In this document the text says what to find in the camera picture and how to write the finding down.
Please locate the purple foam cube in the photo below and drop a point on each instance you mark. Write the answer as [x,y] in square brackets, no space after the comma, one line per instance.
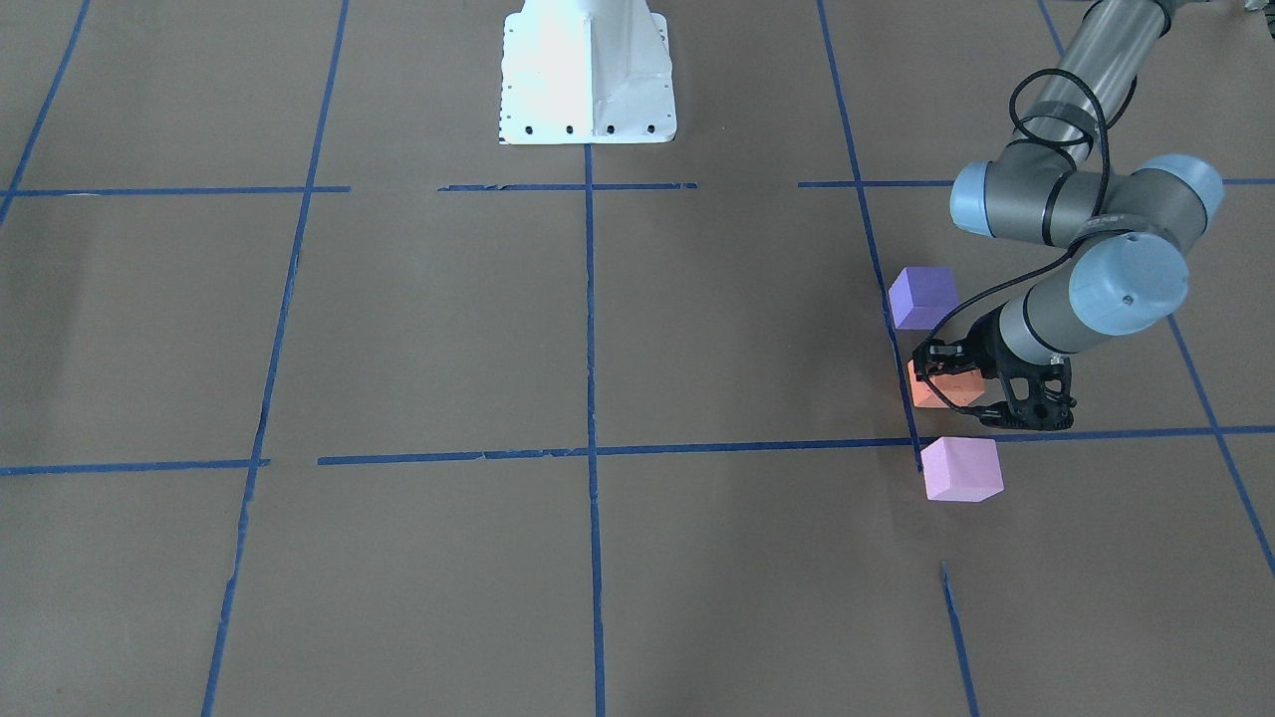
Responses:
[921,296]

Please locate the orange foam cube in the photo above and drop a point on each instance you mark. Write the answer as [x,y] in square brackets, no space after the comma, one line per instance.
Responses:
[960,388]

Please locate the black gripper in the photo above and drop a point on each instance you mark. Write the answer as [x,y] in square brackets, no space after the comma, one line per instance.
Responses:
[980,340]

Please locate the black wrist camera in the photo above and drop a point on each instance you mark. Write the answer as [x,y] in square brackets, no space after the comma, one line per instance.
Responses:
[1037,396]

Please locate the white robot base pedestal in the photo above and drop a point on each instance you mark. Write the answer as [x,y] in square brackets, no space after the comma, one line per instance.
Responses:
[586,72]

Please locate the pink foam cube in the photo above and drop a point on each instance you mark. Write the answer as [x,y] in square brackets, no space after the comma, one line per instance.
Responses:
[962,469]

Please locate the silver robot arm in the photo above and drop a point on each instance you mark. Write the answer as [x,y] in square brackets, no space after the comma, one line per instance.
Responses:
[1123,239]

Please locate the brown paper table cover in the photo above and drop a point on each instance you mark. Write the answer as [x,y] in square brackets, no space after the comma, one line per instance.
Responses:
[319,401]

